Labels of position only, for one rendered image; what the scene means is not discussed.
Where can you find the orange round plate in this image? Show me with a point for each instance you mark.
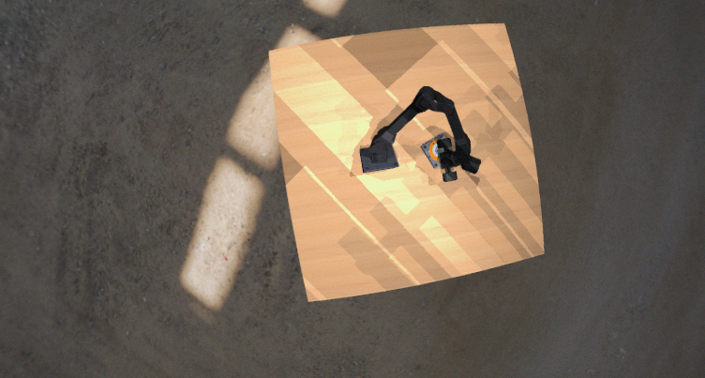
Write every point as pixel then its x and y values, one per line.
pixel 432 151

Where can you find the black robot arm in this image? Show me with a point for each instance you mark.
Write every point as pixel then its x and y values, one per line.
pixel 423 101

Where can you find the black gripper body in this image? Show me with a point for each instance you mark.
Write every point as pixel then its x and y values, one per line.
pixel 448 175

